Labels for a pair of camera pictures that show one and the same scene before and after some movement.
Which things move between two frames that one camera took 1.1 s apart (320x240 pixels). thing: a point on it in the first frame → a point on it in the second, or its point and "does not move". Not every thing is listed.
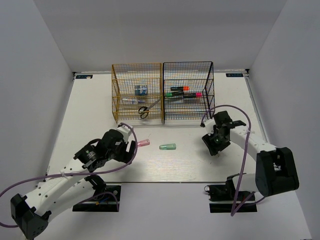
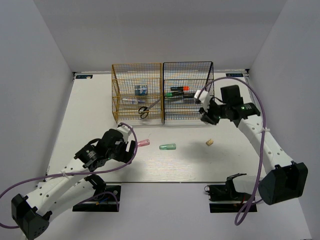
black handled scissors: x=143 y=111 does not move
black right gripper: x=208 y=140 → x=206 y=116
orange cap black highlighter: x=180 y=88 does not move
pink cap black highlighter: x=192 y=95 does not move
